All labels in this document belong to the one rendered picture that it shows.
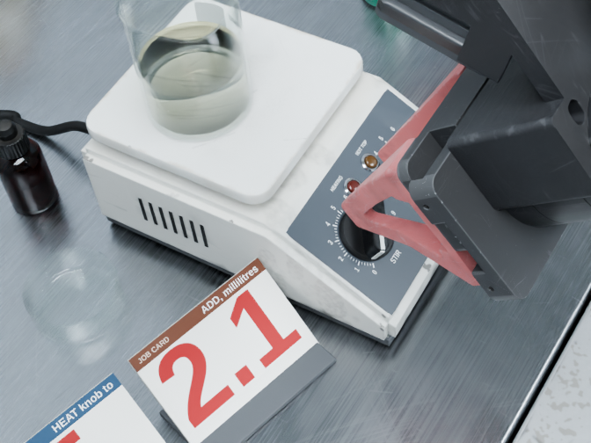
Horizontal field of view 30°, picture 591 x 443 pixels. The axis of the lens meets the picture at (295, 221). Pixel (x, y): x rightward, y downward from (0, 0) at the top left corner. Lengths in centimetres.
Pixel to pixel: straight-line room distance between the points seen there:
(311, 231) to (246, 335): 7
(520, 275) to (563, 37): 10
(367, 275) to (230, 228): 8
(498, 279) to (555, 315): 21
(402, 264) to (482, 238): 19
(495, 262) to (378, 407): 19
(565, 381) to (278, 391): 15
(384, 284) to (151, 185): 14
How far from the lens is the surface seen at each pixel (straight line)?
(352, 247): 59
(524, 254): 44
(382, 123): 63
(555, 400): 61
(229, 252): 62
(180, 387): 59
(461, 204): 42
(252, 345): 60
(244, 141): 59
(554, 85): 39
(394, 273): 60
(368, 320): 59
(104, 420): 58
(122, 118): 62
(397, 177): 43
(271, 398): 60
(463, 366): 61
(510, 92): 42
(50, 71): 79
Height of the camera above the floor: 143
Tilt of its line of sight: 53 degrees down
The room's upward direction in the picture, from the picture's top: 7 degrees counter-clockwise
